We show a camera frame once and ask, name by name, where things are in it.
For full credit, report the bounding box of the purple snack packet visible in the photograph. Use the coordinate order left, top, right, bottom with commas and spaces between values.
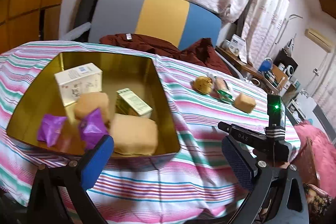
37, 114, 67, 147
79, 108, 109, 151

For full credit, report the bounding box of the large tan sponge block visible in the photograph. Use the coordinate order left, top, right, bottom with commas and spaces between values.
109, 114, 158, 156

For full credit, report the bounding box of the cracker packet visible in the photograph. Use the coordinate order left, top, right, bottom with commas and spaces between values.
214, 77, 232, 99

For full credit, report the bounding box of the small green white box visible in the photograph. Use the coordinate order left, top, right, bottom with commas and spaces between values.
116, 88, 153, 118

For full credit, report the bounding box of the yellow knitted toy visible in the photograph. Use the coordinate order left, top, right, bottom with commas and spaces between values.
192, 76, 214, 95

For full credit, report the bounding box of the white cardboard box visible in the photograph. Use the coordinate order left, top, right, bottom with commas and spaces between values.
54, 63, 102, 107

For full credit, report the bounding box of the wooden side shelf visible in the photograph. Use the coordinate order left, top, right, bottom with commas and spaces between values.
215, 47, 288, 95

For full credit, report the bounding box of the gold metal tin tray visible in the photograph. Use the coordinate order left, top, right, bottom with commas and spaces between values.
6, 52, 181, 157

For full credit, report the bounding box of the striped pink green tablecloth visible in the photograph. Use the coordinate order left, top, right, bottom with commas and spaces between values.
1, 41, 268, 223

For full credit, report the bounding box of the white blue product box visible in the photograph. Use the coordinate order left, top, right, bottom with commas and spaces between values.
228, 34, 247, 64

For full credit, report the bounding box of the maroon garment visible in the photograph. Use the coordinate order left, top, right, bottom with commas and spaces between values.
100, 34, 232, 75

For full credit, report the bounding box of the grey yellow blue chair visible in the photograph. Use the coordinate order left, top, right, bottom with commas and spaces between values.
62, 0, 221, 50

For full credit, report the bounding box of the wooden wardrobe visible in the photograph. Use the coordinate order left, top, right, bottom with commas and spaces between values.
0, 0, 77, 55

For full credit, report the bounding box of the wall air conditioner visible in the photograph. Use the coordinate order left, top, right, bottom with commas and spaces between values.
305, 28, 334, 53

